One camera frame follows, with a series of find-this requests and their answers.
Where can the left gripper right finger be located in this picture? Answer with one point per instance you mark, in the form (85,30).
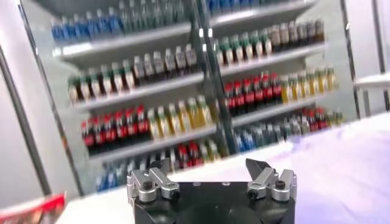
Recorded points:
(268,182)

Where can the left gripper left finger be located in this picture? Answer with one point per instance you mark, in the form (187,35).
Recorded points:
(152,184)

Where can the purple shirt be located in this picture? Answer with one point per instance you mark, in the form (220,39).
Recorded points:
(350,170)

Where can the cola bottle red cap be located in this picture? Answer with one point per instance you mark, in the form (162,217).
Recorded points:
(321,120)
(230,102)
(249,97)
(142,124)
(99,137)
(182,156)
(121,131)
(258,95)
(132,128)
(276,89)
(194,153)
(239,100)
(88,140)
(313,123)
(267,92)
(110,134)

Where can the water bottle blue label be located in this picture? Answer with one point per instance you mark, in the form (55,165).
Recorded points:
(103,23)
(249,140)
(57,32)
(239,143)
(67,30)
(114,21)
(79,28)
(91,25)

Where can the dark tea bottle green cap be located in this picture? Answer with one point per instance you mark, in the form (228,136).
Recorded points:
(256,47)
(73,92)
(228,54)
(128,77)
(218,56)
(117,80)
(94,86)
(237,51)
(84,89)
(246,49)
(266,45)
(106,82)

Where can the dark drink bottle grey label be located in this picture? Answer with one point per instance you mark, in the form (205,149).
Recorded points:
(158,64)
(170,62)
(139,70)
(191,58)
(180,60)
(149,67)

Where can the red shirt bear print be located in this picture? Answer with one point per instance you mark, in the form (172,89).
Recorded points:
(36,210)

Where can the dark drink bottle beige label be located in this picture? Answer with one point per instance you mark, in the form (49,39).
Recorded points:
(275,38)
(302,33)
(319,30)
(284,36)
(310,31)
(293,34)

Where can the white side table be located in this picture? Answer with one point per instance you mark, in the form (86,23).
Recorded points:
(373,81)

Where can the open beverage display cooler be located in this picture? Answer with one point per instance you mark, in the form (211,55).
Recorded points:
(58,70)
(332,36)

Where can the clear bottle green label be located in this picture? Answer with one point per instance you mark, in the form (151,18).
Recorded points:
(146,13)
(125,18)
(167,10)
(135,15)
(179,9)
(157,12)

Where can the black wall trim strip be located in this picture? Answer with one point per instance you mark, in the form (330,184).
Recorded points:
(381,58)
(25,121)

